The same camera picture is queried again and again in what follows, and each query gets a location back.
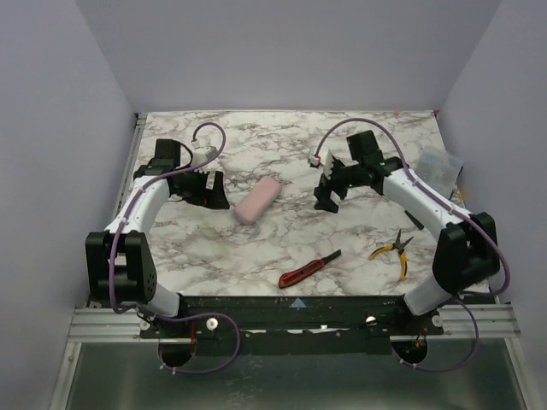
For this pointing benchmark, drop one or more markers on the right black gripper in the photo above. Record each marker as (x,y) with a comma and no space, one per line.
(332,184)

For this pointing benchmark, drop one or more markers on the red black utility knife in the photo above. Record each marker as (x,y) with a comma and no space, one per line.
(289,279)

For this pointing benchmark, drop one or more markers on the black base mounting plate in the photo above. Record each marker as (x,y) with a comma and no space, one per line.
(292,325)

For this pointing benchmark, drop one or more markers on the small black comb part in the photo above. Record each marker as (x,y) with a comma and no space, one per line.
(417,223)

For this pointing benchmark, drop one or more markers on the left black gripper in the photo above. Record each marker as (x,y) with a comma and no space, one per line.
(205,188)

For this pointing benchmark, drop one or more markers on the pink zippered umbrella case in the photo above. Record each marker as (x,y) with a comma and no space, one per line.
(257,201)

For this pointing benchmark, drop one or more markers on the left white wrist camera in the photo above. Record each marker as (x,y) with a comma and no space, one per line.
(201,153)

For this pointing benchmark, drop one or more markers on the aluminium frame rail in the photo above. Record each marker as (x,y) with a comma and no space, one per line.
(494,321)

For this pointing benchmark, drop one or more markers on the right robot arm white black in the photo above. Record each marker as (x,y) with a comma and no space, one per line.
(467,251)

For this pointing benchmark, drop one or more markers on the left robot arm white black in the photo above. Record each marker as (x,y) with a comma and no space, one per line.
(119,261)

